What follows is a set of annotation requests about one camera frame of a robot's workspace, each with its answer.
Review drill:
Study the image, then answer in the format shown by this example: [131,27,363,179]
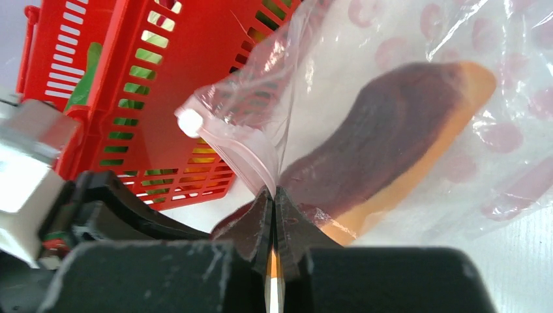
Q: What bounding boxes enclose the clear pink-dotted zip bag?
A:
[174,0,553,313]

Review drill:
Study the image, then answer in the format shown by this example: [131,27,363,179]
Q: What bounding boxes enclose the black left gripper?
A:
[38,171,209,259]

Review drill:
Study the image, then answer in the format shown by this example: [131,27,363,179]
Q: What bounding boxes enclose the red plastic basket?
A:
[17,1,299,211]

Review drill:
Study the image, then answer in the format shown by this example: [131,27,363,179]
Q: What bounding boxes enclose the pale green napa cabbage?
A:
[64,42,102,112]

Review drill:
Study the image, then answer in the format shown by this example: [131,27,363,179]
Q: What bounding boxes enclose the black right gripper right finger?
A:
[275,186,341,281]

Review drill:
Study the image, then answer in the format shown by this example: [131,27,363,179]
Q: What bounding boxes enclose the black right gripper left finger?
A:
[210,187,274,276]

